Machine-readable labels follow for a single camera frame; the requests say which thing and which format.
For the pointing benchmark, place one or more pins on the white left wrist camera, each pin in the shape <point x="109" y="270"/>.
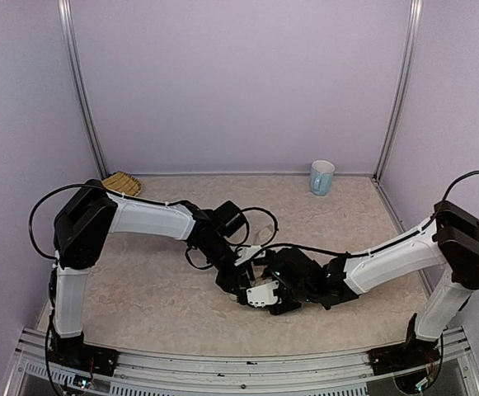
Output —
<point x="246" y="254"/>

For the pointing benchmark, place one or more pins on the beige folding umbrella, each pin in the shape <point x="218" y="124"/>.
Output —
<point x="261" y="236"/>

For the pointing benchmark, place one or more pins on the left aluminium corner post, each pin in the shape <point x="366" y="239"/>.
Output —
<point x="70" y="39"/>

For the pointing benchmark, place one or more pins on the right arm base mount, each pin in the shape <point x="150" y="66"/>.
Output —
<point x="411" y="353"/>

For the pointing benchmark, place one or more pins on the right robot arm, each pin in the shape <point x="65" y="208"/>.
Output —
<point x="451" y="239"/>

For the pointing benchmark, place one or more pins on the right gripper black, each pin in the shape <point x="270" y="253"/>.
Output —
<point x="280" y="299"/>

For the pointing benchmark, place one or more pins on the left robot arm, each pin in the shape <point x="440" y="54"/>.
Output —
<point x="83" y="224"/>

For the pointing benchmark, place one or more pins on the yellow woven basket tray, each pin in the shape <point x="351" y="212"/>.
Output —
<point x="123" y="183"/>

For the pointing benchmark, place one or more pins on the light blue mug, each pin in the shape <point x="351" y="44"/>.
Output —
<point x="321" y="174"/>

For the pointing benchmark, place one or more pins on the aluminium front rail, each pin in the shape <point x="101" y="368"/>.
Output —
<point x="352" y="372"/>

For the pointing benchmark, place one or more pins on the aluminium corner post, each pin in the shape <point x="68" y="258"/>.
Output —
<point x="70" y="39"/>
<point x="401" y="89"/>

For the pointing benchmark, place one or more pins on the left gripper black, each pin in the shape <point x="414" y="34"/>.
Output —
<point x="231" y="280"/>

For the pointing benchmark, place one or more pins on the right aluminium corner post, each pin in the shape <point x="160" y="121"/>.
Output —
<point x="401" y="89"/>

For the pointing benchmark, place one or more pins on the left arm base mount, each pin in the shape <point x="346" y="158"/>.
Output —
<point x="74" y="353"/>

